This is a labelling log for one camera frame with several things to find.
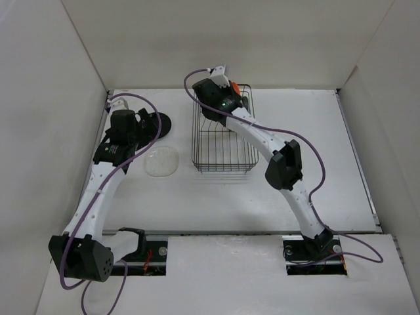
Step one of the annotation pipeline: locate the black round plate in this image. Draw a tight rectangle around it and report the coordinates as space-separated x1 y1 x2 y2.
148 112 172 140

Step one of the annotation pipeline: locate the blue patterned ceramic plate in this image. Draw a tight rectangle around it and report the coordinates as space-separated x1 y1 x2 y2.
241 96 249 110

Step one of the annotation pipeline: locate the clear textured glass plate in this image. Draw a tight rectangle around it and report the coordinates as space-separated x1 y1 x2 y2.
144 146 179 177

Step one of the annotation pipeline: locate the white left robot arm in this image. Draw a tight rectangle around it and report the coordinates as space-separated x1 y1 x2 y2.
49 108 172 282

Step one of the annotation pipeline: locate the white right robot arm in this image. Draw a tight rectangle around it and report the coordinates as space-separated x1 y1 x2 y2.
192 79 333 259

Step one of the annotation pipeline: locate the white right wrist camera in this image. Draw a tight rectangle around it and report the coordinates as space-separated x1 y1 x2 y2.
209 65 230 88

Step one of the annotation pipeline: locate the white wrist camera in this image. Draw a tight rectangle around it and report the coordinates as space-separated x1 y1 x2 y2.
209 65 230 88
107 97 129 115

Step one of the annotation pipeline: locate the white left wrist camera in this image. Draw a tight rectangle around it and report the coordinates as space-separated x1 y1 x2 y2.
107 97 129 115

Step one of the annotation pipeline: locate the grey wire dish rack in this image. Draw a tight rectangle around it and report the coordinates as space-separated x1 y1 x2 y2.
192 102 259 173

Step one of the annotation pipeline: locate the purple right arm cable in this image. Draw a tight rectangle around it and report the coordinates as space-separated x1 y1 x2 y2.
182 67 385 265

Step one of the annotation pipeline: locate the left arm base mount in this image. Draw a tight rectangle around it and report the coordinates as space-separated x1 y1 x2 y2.
123 236 168 276

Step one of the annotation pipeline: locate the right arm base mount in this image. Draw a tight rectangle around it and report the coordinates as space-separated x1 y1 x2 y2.
282 236 347 276

